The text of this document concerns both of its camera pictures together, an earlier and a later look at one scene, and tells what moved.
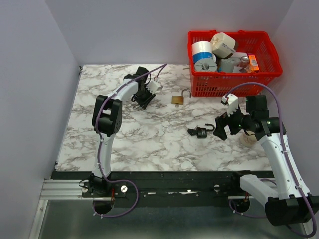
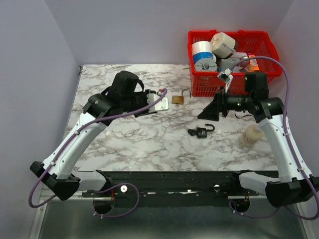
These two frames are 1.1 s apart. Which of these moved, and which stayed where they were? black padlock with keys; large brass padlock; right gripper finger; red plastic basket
Moved: right gripper finger
Stayed: large brass padlock; red plastic basket; black padlock with keys
